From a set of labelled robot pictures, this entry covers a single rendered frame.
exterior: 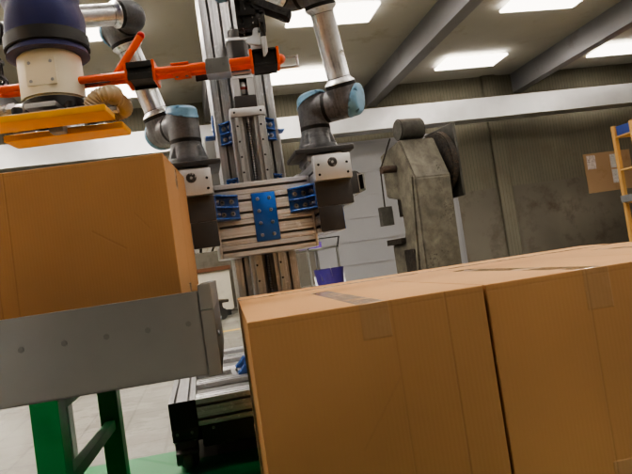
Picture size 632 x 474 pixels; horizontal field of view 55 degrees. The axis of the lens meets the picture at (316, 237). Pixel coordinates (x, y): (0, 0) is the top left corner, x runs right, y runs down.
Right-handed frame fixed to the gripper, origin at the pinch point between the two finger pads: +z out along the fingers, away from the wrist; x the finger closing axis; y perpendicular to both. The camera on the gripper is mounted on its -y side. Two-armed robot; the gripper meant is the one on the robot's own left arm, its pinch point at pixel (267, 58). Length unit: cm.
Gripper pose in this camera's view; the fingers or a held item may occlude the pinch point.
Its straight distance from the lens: 184.8
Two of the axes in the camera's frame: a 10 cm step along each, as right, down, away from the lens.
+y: -9.9, 1.4, -0.6
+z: 1.4, 9.9, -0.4
